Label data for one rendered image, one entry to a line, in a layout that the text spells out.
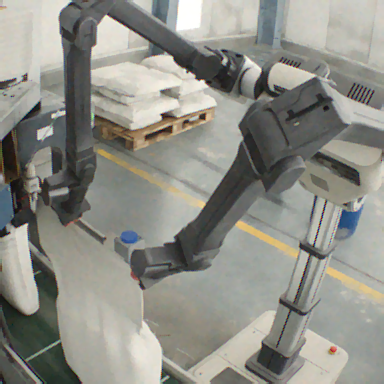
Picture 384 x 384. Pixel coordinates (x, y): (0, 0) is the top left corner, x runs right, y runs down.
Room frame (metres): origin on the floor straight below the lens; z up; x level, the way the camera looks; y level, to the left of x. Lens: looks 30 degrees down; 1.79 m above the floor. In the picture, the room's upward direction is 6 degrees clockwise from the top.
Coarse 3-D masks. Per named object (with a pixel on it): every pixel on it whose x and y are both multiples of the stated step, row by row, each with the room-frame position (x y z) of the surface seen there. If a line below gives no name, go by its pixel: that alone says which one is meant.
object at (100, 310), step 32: (64, 256) 1.02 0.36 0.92; (96, 256) 0.92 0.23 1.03; (64, 288) 0.97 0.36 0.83; (96, 288) 0.92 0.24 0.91; (128, 288) 0.84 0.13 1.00; (64, 320) 0.92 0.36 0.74; (96, 320) 0.86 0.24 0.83; (128, 320) 0.84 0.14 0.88; (64, 352) 0.96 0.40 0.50; (96, 352) 0.82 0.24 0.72; (128, 352) 0.77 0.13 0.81; (160, 352) 0.84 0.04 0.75
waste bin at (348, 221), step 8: (312, 208) 2.83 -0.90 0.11; (360, 208) 2.65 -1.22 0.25; (312, 216) 2.79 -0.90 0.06; (344, 216) 2.61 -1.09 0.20; (352, 216) 2.62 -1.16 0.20; (344, 224) 2.61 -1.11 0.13; (352, 224) 2.63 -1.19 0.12; (336, 232) 2.61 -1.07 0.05; (344, 232) 2.62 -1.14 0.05; (352, 232) 2.66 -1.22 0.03
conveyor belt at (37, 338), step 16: (48, 288) 1.41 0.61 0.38; (0, 304) 1.24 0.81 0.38; (48, 304) 1.31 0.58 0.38; (16, 320) 1.17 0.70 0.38; (32, 320) 1.19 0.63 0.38; (48, 320) 1.21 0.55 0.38; (16, 336) 1.08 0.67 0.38; (32, 336) 1.10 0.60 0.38; (48, 336) 1.12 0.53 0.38; (16, 352) 1.05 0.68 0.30; (32, 352) 1.01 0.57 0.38; (48, 352) 1.03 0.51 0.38; (48, 368) 0.95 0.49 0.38; (64, 368) 0.97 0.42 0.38
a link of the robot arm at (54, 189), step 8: (88, 168) 0.92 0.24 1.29; (48, 176) 0.91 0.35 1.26; (56, 176) 0.92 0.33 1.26; (64, 176) 0.93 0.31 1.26; (72, 176) 0.94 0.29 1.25; (88, 176) 0.92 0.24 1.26; (48, 184) 0.89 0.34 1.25; (56, 184) 0.89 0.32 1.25; (64, 184) 0.91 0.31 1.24; (80, 184) 0.92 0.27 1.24; (48, 192) 0.88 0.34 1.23; (56, 192) 0.89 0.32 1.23; (64, 192) 0.91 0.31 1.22; (48, 200) 0.88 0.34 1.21; (56, 200) 0.89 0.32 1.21; (64, 200) 0.91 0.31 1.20
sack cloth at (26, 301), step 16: (0, 240) 1.21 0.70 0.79; (16, 240) 1.25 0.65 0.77; (0, 256) 1.21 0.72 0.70; (16, 256) 1.25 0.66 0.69; (16, 272) 1.24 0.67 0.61; (32, 272) 1.34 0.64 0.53; (0, 288) 1.23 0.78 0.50; (16, 288) 1.22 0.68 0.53; (32, 288) 1.30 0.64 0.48; (16, 304) 1.21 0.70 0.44; (32, 304) 1.26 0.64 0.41
